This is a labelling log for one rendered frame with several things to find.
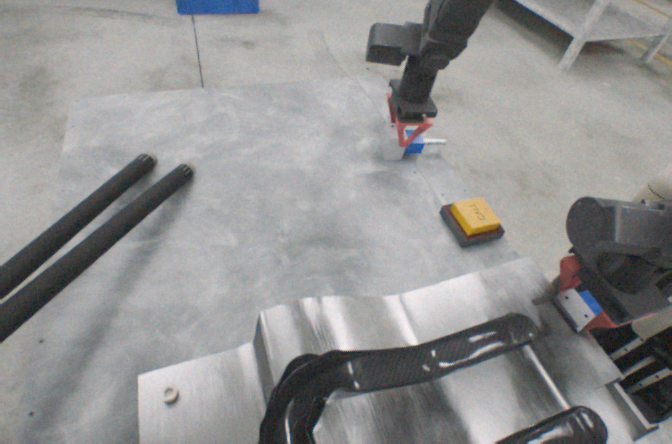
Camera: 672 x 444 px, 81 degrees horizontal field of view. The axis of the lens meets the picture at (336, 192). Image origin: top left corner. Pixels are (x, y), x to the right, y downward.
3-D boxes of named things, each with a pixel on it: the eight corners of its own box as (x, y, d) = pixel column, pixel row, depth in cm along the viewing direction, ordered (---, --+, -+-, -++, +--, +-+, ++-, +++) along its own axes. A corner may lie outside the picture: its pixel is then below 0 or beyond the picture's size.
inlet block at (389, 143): (437, 143, 84) (445, 123, 80) (445, 159, 81) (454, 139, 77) (378, 144, 82) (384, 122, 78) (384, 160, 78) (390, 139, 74)
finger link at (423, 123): (389, 154, 74) (401, 113, 67) (380, 130, 79) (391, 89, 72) (422, 154, 75) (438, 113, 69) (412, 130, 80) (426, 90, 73)
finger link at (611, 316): (579, 350, 51) (627, 318, 44) (544, 301, 55) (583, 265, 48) (617, 337, 53) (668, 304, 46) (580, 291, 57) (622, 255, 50)
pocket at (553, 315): (543, 305, 53) (558, 291, 50) (571, 342, 50) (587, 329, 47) (517, 314, 52) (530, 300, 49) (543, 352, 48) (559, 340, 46)
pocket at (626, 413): (603, 386, 46) (623, 375, 44) (639, 435, 43) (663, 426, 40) (575, 398, 45) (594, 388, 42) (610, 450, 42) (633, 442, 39)
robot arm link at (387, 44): (454, 60, 56) (460, 2, 56) (374, 47, 55) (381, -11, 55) (428, 87, 68) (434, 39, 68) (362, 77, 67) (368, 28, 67)
